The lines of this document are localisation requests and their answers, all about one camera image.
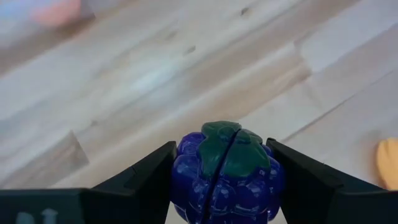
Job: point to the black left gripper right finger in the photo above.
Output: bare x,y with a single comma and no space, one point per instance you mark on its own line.
317,193

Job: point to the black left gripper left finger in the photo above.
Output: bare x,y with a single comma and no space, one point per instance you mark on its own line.
136,193

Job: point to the purple toy grapes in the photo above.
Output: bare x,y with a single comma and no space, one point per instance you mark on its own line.
224,186

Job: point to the pink toy peach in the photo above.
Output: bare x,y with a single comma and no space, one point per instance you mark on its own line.
57,12

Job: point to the yellow toy banana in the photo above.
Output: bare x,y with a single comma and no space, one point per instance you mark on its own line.
388,165

